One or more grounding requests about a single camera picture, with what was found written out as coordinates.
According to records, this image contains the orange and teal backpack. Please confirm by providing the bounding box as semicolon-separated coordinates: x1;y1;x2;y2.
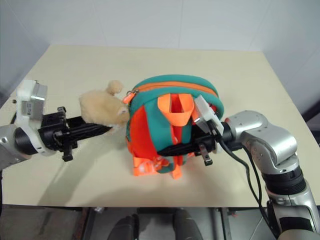
123;74;225;181

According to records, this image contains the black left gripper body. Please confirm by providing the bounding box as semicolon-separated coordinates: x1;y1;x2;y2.
36;106;81;162

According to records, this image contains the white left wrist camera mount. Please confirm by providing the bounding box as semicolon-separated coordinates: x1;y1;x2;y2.
13;79;55;157

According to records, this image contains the grey metal table leg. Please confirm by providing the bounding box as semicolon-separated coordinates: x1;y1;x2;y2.
80;206;106;240
212;207;241;240

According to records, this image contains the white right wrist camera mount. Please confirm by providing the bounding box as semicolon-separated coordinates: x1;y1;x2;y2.
191;95;225;138

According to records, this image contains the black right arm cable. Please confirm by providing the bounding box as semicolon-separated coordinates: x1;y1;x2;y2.
216;138;276;236

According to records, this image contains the beige plush toy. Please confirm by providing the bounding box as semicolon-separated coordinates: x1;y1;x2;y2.
78;79;131;136

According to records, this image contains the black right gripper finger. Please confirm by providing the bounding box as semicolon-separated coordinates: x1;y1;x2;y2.
156;147;198;158
156;141;196;153

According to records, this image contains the dark rounded shape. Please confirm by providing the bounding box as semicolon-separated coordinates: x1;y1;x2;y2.
107;214;140;240
173;208;204;240

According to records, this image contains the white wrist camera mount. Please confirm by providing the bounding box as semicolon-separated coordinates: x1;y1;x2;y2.
13;79;55;157
191;95;225;138

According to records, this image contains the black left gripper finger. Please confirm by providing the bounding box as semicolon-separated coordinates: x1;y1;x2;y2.
74;129;113;141
66;115;113;131

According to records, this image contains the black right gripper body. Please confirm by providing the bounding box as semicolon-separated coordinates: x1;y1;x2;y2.
191;134;221;167

